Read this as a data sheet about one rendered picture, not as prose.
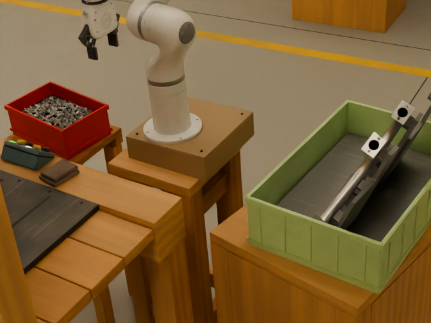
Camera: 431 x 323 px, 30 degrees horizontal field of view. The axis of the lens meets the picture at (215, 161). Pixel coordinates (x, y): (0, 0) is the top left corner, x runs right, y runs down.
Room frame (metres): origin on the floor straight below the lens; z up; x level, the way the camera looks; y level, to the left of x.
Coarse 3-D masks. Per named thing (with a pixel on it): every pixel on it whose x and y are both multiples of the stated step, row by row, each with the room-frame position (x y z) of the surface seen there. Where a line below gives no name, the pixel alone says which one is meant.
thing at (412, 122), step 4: (420, 112) 1.85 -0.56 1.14; (420, 116) 1.83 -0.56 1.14; (408, 120) 1.83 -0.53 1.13; (412, 120) 1.83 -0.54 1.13; (416, 120) 1.81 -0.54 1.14; (404, 124) 1.83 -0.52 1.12; (408, 124) 1.82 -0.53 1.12; (412, 124) 1.81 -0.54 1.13; (416, 124) 1.81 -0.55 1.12; (408, 128) 1.83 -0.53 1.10; (412, 128) 1.81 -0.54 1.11; (408, 132) 1.82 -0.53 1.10; (404, 136) 1.82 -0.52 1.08; (408, 136) 1.82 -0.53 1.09; (404, 140) 1.82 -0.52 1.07; (400, 144) 1.83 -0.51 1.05; (400, 148) 1.83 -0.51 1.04; (392, 160) 1.79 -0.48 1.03; (384, 172) 1.84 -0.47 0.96; (372, 176) 1.89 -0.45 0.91; (352, 196) 1.79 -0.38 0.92; (348, 200) 1.79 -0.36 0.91; (344, 204) 1.80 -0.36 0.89; (348, 204) 1.79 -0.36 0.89
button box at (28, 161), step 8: (8, 144) 2.17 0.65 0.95; (16, 144) 2.15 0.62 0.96; (24, 144) 2.19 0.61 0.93; (8, 152) 2.15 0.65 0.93; (16, 152) 2.14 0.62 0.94; (24, 152) 2.12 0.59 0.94; (32, 152) 2.11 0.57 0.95; (40, 152) 2.10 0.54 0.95; (48, 152) 2.14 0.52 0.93; (8, 160) 2.13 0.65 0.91; (16, 160) 2.12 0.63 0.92; (24, 160) 2.11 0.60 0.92; (32, 160) 2.09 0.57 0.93; (40, 160) 2.10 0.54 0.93; (48, 160) 2.12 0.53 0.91; (32, 168) 2.08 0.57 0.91; (40, 168) 2.09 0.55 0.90
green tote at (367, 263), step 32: (320, 128) 2.10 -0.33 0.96; (352, 128) 2.23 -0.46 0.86; (384, 128) 2.17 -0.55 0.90; (288, 160) 1.94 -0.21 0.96; (320, 160) 2.10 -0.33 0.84; (256, 192) 1.80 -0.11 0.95; (288, 192) 1.94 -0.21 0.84; (256, 224) 1.76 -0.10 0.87; (288, 224) 1.69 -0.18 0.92; (320, 224) 1.63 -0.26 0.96; (416, 224) 1.70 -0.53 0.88; (288, 256) 1.69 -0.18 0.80; (320, 256) 1.63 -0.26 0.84; (352, 256) 1.57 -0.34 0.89; (384, 256) 1.54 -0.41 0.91
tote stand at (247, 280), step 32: (224, 224) 1.87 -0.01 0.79; (224, 256) 1.80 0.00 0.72; (256, 256) 1.72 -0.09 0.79; (416, 256) 1.69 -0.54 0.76; (224, 288) 1.81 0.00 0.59; (256, 288) 1.72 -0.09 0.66; (288, 288) 1.64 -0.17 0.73; (320, 288) 1.57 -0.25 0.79; (352, 288) 1.56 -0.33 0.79; (384, 288) 1.57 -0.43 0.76; (416, 288) 1.71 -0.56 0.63; (224, 320) 1.82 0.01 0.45; (256, 320) 1.73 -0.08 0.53; (288, 320) 1.64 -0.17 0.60; (320, 320) 1.56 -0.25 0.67; (352, 320) 1.49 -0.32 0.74; (384, 320) 1.58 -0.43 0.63; (416, 320) 1.72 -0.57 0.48
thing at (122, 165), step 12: (120, 156) 2.20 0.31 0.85; (108, 168) 2.17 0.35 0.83; (120, 168) 2.14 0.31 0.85; (132, 168) 2.12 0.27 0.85; (144, 168) 2.12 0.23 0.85; (156, 168) 2.11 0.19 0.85; (144, 180) 2.08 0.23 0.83; (156, 180) 2.06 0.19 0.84; (168, 180) 2.04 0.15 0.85; (180, 180) 2.03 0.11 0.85; (192, 180) 2.03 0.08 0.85; (180, 192) 2.01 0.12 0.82; (192, 192) 2.00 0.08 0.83
